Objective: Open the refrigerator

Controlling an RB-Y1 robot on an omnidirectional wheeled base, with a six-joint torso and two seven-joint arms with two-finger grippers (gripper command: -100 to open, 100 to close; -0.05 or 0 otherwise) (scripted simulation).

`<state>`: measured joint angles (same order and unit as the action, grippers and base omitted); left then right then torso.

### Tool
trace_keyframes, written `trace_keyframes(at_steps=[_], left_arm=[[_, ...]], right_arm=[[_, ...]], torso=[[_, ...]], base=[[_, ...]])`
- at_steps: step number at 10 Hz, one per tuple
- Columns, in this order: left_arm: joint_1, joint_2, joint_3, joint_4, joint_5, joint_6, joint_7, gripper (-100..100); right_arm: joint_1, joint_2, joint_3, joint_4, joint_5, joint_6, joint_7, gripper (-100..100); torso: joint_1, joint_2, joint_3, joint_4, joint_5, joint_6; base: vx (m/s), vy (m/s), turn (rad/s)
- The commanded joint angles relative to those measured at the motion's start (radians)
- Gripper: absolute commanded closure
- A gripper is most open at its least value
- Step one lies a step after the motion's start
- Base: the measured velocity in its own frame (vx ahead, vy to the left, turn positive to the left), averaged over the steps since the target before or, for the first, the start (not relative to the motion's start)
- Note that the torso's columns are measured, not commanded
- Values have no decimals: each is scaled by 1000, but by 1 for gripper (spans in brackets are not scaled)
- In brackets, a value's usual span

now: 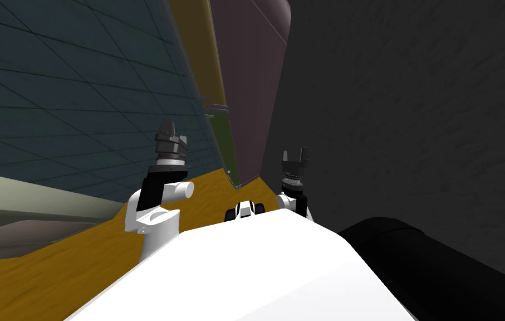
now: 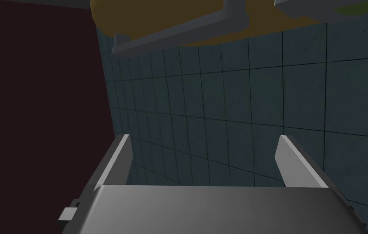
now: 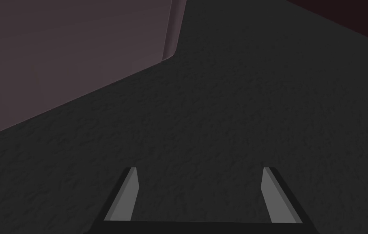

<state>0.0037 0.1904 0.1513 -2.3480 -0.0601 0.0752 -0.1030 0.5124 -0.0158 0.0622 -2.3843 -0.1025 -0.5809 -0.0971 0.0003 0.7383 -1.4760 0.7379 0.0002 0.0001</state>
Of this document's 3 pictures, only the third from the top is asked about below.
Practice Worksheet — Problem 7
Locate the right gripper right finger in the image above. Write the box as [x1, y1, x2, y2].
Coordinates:
[260, 167, 313, 225]

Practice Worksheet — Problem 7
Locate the mauve grey flat panel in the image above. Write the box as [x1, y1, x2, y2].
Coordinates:
[0, 0, 187, 142]

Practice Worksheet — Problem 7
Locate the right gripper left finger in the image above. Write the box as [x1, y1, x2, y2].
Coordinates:
[93, 167, 140, 223]

